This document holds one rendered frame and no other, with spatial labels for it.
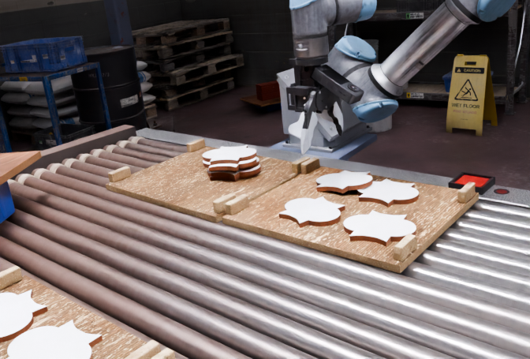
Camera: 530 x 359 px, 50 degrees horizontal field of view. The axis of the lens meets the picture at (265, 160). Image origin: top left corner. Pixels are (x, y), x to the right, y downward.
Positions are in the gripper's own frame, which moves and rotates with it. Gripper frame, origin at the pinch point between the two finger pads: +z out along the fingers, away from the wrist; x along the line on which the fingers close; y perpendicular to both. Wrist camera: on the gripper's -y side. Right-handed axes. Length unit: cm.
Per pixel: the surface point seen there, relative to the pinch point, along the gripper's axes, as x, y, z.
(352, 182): 2.2, -8.1, 6.9
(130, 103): -191, 338, 60
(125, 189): 25, 43, 9
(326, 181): 2.3, -1.1, 7.6
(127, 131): -10, 88, 8
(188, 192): 19.3, 26.9, 9.1
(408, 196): 1.4, -20.8, 8.0
